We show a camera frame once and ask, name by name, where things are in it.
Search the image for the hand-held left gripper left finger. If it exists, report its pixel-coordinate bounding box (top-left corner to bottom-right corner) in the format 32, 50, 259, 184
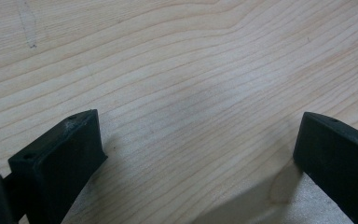
7, 108, 108, 224

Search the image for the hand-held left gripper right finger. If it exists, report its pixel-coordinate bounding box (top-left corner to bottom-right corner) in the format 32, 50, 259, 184
292, 111, 358, 224

